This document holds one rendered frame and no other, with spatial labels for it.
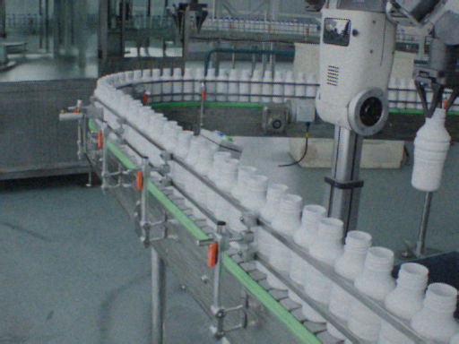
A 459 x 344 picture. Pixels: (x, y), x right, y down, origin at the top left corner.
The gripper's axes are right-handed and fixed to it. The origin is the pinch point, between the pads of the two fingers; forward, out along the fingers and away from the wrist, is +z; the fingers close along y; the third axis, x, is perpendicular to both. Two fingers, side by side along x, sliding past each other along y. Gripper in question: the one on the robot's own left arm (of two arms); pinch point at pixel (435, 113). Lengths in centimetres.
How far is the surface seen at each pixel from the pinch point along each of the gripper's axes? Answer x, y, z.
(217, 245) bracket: 5, -45, 23
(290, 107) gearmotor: 152, 73, 34
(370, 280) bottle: -25.2, -37.9, 15.9
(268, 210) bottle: 4.2, -35.7, 17.2
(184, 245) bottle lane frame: 35, -38, 37
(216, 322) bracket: 5, -45, 39
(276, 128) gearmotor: 154, 67, 45
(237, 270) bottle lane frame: 8, -39, 30
